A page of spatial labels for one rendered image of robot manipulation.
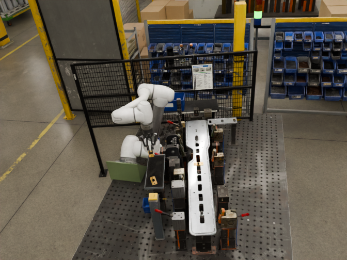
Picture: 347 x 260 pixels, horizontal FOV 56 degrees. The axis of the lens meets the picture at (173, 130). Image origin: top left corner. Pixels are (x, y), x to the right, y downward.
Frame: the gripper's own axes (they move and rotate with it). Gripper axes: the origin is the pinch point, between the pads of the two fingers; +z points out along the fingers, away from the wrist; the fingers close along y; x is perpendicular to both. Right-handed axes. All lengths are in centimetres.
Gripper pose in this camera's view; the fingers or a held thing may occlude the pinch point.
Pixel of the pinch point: (150, 149)
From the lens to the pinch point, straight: 252.6
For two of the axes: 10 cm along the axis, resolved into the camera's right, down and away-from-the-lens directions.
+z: 0.7, 8.4, 5.4
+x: -2.0, -5.2, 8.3
